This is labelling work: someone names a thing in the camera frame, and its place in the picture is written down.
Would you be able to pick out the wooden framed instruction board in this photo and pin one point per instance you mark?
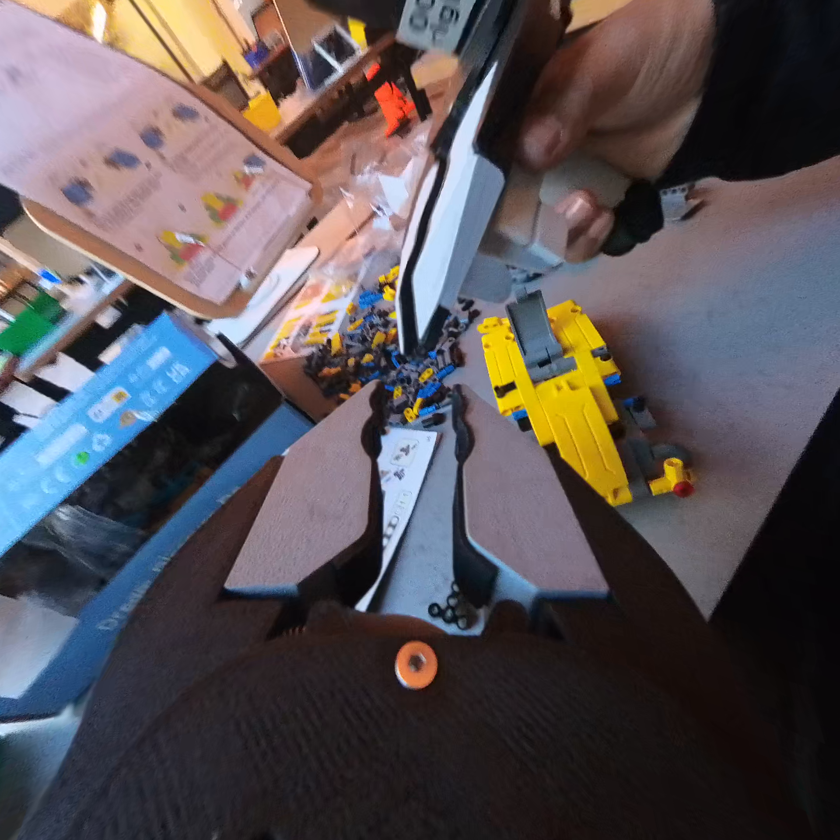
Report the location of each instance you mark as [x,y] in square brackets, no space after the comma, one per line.
[131,164]

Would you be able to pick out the blue cardboard box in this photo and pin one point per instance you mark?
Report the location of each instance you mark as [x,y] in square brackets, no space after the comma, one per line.
[98,407]

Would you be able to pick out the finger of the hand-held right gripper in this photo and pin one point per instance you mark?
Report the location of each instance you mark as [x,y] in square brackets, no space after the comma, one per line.
[403,302]
[453,249]

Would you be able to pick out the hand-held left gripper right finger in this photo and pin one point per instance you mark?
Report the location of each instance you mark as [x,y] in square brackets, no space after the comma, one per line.
[525,512]

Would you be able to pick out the white instruction booklet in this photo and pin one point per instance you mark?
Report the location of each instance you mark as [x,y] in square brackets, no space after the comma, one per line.
[407,459]

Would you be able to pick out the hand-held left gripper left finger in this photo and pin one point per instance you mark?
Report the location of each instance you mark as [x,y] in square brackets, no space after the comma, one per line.
[308,512]

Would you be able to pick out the pile of mixed brick parts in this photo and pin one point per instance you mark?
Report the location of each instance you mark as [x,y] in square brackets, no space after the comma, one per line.
[367,367]

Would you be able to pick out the clear plastic bags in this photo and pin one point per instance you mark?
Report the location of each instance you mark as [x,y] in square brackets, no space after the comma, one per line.
[394,170]

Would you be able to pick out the yellow sticker sheet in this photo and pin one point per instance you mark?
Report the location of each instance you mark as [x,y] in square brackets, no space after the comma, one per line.
[308,321]

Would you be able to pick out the grey desk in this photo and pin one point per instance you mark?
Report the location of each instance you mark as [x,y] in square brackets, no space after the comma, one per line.
[722,367]

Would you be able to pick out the person's dark clothing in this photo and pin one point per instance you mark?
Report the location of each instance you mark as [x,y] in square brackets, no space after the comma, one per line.
[787,623]

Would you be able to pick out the green plastic bin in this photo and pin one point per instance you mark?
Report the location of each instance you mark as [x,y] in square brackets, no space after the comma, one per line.
[29,325]

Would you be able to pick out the yellow grey brick vehicle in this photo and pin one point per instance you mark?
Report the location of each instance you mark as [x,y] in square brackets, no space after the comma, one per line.
[564,407]

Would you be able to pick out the person's right forearm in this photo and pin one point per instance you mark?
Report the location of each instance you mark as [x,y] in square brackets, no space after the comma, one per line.
[774,79]

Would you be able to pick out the black brick connector assembly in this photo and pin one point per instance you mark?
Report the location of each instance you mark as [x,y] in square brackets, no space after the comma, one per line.
[453,607]

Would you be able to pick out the orange plastic object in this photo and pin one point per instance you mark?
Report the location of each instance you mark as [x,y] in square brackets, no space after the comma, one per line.
[394,108]

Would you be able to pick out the white stand base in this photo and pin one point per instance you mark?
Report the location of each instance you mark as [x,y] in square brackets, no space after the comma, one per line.
[275,289]

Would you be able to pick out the person's right hand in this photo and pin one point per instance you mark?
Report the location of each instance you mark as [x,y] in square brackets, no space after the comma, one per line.
[623,85]

